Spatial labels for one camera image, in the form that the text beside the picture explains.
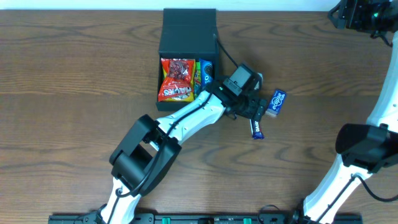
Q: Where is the blue Eclipse mints box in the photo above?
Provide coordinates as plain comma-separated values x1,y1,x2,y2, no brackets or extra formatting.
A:
266,89,287,116

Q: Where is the blue Dairy Milk chocolate bar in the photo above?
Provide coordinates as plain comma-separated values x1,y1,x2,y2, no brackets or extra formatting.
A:
250,119,264,139

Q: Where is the green gummy candy bag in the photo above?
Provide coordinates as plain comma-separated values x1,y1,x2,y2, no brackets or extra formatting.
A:
193,62,201,99

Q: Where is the red Hacks candy bag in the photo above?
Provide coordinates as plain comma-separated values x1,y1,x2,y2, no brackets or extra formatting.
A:
157,58,196,102

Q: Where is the dark green box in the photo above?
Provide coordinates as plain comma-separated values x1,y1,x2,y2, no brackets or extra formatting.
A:
155,8,220,112

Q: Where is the blue Oreo cookie pack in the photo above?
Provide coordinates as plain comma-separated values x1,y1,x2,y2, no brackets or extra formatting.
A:
199,59,213,89

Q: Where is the yellow candy bag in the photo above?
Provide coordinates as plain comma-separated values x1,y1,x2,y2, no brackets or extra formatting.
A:
158,68,194,102

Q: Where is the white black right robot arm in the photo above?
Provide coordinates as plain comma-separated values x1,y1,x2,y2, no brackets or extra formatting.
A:
290,0,397,223

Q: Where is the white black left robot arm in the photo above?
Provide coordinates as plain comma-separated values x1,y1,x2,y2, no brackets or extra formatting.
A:
98,63,266,223

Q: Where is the green rail clamp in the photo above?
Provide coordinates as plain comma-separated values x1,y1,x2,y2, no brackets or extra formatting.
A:
243,218,252,224
162,218,171,224

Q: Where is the black mounting rail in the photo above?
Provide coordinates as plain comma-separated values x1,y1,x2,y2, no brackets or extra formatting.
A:
48,212,363,224

